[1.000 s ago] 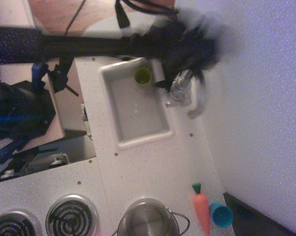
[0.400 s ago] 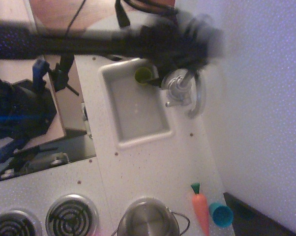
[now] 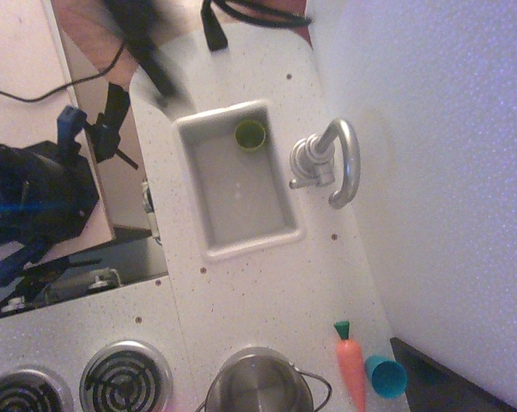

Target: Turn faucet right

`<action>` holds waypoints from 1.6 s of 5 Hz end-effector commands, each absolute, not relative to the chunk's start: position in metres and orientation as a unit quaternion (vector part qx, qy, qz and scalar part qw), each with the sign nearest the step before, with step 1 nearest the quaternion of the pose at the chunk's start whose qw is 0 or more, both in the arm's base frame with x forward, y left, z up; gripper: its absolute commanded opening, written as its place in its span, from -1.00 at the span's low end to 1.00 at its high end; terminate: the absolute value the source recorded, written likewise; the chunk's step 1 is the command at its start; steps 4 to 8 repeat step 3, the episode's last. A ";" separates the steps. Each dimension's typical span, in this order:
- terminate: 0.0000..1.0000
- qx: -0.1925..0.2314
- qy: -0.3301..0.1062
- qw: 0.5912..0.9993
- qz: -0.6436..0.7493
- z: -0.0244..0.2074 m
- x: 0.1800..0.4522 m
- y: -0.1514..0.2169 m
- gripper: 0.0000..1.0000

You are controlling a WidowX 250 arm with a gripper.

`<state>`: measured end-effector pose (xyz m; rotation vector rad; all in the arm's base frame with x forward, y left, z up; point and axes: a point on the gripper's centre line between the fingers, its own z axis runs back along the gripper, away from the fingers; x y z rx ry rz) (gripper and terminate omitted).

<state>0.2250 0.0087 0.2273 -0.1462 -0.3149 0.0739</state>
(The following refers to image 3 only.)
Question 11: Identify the silver toy faucet spout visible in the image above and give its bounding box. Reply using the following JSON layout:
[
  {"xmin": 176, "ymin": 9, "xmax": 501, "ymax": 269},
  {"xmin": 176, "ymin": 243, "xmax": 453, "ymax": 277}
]
[{"xmin": 315, "ymin": 118, "xmax": 361, "ymax": 209}]

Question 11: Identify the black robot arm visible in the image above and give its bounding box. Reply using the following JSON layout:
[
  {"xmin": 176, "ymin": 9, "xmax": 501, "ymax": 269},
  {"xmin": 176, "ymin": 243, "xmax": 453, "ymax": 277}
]
[{"xmin": 102, "ymin": 0, "xmax": 178, "ymax": 98}]

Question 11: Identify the silver faucet base with lever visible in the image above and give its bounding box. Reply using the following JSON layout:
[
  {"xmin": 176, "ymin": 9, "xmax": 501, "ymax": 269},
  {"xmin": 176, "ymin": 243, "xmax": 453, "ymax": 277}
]
[{"xmin": 289, "ymin": 134, "xmax": 335, "ymax": 190}]

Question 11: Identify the grey toy sink basin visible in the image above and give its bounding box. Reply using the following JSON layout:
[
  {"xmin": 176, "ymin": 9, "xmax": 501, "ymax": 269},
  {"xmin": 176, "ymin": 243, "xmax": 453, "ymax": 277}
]
[{"xmin": 173, "ymin": 100, "xmax": 305, "ymax": 261}]

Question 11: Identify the green plastic cup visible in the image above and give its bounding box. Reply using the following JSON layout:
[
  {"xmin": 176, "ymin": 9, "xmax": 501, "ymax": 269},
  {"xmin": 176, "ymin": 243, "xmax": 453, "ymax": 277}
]
[{"xmin": 234, "ymin": 120, "xmax": 266, "ymax": 153}]

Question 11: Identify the white toy kitchen counter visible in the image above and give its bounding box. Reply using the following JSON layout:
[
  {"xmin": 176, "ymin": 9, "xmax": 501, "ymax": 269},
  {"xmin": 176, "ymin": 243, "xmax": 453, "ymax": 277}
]
[{"xmin": 0, "ymin": 24, "xmax": 392, "ymax": 411}]

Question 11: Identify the black clamp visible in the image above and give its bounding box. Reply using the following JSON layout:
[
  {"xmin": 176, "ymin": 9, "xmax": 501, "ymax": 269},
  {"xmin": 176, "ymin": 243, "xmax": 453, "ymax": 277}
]
[{"xmin": 84, "ymin": 83, "xmax": 139, "ymax": 170}]

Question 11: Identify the orange toy carrot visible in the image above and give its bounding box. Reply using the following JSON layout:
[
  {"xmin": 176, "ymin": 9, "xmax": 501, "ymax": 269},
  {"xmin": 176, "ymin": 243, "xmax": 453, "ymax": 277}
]
[{"xmin": 333, "ymin": 320, "xmax": 367, "ymax": 412}]

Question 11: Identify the stainless steel pot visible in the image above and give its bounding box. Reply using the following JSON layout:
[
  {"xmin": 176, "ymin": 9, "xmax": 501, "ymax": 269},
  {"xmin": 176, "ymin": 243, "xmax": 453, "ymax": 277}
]
[{"xmin": 197, "ymin": 347, "xmax": 332, "ymax": 411}]

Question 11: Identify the blue clamp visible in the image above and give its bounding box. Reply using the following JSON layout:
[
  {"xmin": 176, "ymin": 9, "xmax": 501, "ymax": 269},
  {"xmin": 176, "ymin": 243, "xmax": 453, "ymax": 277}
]
[{"xmin": 57, "ymin": 106, "xmax": 87, "ymax": 164}]

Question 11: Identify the teal plastic cup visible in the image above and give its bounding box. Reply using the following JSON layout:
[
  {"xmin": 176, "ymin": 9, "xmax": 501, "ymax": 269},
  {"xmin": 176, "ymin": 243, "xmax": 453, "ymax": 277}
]
[{"xmin": 364, "ymin": 354, "xmax": 408, "ymax": 399}]

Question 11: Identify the right toy stove burner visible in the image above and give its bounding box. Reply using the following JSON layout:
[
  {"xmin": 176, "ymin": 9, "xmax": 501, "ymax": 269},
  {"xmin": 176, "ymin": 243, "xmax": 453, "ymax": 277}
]
[{"xmin": 79, "ymin": 340, "xmax": 173, "ymax": 411}]

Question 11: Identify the toy stove burner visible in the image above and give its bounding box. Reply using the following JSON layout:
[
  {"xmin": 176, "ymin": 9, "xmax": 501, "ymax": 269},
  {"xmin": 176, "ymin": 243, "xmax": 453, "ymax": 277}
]
[
  {"xmin": 0, "ymin": 366, "xmax": 75, "ymax": 411},
  {"xmin": 79, "ymin": 340, "xmax": 173, "ymax": 411}
]

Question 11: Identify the black and blue equipment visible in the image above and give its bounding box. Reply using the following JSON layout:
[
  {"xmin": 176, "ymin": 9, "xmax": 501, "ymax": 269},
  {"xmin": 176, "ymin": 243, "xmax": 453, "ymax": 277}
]
[{"xmin": 0, "ymin": 136, "xmax": 100, "ymax": 288}]

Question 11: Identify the left toy stove burner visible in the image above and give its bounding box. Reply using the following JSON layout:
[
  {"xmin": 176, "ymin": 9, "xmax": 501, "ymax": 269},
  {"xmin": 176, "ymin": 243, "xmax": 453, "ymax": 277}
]
[{"xmin": 0, "ymin": 366, "xmax": 75, "ymax": 411}]

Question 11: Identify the thick black cable bundle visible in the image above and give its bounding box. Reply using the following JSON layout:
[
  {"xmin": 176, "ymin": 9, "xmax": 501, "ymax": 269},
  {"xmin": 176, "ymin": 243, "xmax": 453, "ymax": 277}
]
[{"xmin": 200, "ymin": 0, "xmax": 314, "ymax": 51}]

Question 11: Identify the thin black cable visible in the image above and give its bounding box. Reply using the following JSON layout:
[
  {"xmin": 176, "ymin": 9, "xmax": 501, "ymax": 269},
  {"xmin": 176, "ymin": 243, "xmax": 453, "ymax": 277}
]
[{"xmin": 0, "ymin": 42, "xmax": 126, "ymax": 103}]

